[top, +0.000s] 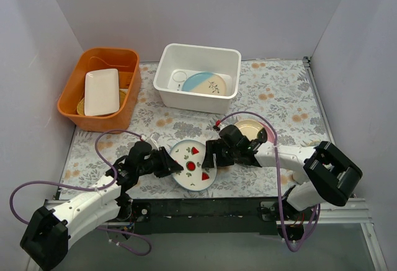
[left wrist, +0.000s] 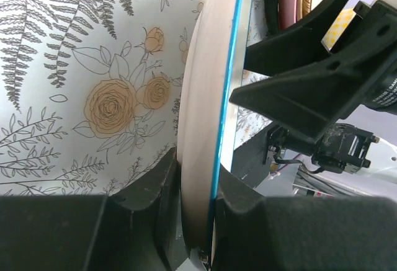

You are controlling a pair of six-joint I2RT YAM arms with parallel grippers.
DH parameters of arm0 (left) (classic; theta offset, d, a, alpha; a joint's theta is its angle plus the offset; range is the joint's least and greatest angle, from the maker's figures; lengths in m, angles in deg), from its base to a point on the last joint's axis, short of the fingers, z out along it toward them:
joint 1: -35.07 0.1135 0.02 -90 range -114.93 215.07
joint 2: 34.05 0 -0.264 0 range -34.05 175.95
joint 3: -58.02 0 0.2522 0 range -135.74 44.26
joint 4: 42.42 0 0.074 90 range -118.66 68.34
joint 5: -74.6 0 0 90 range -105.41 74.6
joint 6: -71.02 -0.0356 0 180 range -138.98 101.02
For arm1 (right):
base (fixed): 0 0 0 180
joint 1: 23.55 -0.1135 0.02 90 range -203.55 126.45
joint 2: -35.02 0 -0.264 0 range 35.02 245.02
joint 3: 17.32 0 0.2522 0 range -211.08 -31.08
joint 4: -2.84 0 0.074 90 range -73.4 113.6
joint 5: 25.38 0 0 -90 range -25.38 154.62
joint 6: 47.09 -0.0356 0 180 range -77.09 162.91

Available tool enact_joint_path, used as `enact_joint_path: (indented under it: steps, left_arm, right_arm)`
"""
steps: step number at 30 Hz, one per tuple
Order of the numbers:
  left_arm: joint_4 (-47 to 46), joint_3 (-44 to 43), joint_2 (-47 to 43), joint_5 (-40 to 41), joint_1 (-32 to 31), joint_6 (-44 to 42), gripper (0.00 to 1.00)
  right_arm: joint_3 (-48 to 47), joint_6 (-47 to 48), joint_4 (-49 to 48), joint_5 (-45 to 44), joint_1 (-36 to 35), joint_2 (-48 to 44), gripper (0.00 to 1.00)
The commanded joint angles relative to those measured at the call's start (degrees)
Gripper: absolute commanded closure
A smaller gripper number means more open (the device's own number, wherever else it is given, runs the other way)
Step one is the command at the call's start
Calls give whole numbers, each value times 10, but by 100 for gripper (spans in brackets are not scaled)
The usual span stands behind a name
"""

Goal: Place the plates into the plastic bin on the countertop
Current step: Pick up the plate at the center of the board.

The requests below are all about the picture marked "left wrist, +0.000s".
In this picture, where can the yellow checked cup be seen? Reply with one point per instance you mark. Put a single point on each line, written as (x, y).
(341, 31)

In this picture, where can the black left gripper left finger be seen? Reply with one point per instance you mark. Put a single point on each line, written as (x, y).
(134, 229)

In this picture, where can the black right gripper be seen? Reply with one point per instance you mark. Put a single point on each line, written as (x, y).
(308, 99)

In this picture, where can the floral table mat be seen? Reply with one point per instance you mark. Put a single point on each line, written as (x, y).
(90, 91)

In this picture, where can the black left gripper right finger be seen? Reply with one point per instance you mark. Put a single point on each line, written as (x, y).
(255, 232)

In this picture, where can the watermelon pattern plate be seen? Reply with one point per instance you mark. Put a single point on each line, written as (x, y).
(207, 120)

